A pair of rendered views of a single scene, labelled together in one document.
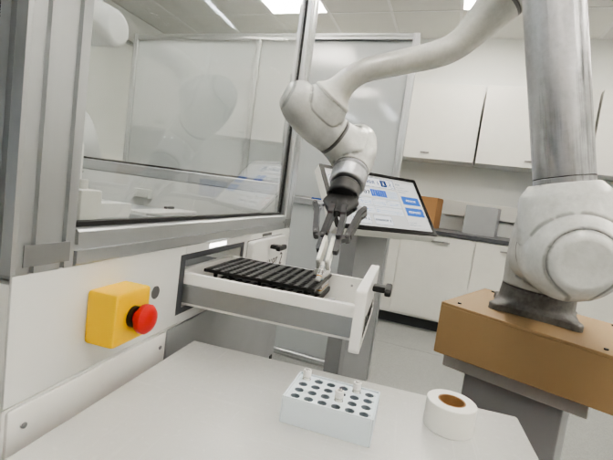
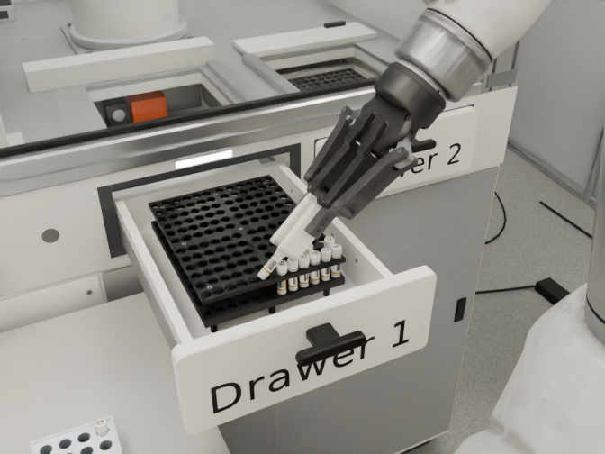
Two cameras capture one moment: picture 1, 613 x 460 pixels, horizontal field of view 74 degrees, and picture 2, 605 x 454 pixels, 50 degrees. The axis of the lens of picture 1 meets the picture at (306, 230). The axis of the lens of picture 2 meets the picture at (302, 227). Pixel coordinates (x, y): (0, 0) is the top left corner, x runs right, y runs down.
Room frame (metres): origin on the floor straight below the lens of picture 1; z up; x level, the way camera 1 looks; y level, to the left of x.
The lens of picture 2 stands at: (0.46, -0.51, 1.36)
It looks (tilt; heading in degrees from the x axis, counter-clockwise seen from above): 34 degrees down; 50
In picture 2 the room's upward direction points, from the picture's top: straight up
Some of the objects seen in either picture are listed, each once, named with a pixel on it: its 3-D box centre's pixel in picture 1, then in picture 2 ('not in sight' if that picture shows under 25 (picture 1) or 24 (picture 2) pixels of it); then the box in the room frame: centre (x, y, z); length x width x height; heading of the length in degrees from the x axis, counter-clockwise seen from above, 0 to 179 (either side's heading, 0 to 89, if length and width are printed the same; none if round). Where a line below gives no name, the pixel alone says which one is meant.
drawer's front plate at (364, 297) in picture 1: (366, 302); (312, 346); (0.79, -0.14, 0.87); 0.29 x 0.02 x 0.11; 167
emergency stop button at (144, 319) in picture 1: (141, 318); not in sight; (0.53, 0.20, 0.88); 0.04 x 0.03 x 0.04; 167
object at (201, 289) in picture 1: (266, 287); (239, 249); (0.83, 0.07, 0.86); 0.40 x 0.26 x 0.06; 77
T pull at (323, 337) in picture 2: (381, 288); (325, 340); (0.78, -0.16, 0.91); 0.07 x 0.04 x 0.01; 167
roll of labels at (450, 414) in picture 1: (450, 413); not in sight; (0.57, -0.24, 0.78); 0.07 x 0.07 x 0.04
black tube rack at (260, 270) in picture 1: (270, 286); (241, 249); (0.83, 0.06, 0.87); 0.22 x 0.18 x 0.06; 77
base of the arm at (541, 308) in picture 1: (535, 298); not in sight; (0.94, -0.56, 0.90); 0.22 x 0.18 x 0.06; 151
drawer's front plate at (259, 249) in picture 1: (267, 256); (398, 155); (1.17, 0.10, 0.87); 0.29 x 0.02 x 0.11; 167
